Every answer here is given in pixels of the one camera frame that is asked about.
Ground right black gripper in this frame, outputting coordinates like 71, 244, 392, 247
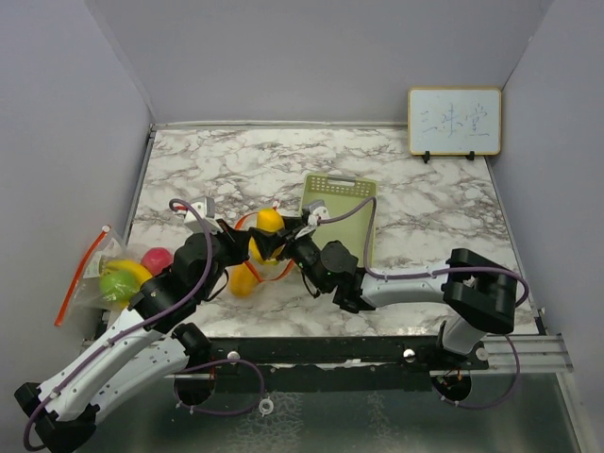
251, 216, 328, 294

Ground small yellow bananas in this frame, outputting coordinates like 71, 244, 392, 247
249, 239, 279, 266

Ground yellow mango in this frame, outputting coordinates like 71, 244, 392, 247
256, 208, 284, 232

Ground orange bell pepper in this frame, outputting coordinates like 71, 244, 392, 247
229, 263, 260, 298

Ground red apple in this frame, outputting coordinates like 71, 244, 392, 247
141, 247, 173, 276

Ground green plastic basket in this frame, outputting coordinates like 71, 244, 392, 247
300, 174, 378, 266

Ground yellow banana bunch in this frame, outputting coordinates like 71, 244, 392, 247
105, 260, 153, 285

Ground green lime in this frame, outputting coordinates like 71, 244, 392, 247
99, 270, 139, 303

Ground clear zip bag red zipper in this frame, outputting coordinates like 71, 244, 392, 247
54, 225, 150, 327

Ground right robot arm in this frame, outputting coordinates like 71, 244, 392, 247
251, 218, 526, 369

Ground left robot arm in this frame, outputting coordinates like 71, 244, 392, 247
14, 222, 251, 452

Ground small whiteboard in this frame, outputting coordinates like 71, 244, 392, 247
408, 87, 502, 158

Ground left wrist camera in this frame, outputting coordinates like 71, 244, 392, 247
183, 196, 220, 234

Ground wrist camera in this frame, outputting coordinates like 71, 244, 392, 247
183, 196, 220, 234
300, 199, 329, 236

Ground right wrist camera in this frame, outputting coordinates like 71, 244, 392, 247
300, 199, 329, 236

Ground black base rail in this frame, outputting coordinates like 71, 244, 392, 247
189, 336, 488, 393

